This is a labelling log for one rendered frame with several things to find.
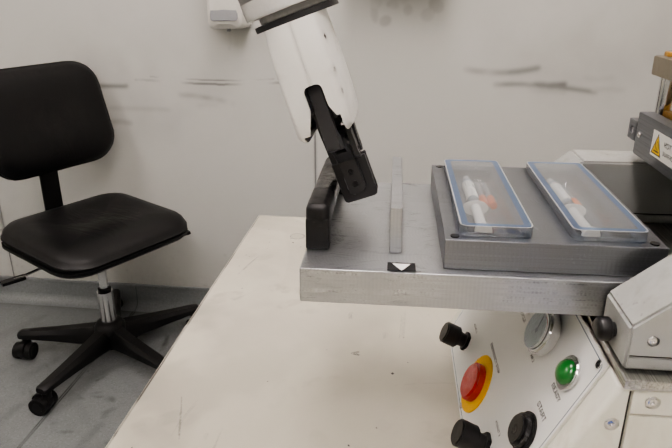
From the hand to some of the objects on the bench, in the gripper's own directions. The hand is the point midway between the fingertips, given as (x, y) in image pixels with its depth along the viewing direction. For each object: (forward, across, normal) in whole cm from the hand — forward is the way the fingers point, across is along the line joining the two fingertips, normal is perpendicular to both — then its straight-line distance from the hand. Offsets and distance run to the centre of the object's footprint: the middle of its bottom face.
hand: (355, 176), depth 55 cm
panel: (+27, 0, -1) cm, 27 cm away
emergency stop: (+26, 0, -3) cm, 27 cm away
